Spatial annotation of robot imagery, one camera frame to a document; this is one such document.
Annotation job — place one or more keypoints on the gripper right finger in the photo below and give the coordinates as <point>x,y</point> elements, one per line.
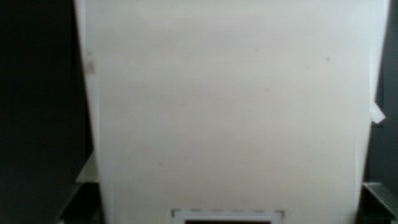
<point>378,205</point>

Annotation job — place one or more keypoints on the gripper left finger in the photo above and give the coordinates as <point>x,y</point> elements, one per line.
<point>81,211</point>

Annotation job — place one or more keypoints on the white cabinet top block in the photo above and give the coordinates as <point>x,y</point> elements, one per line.
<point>231,85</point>

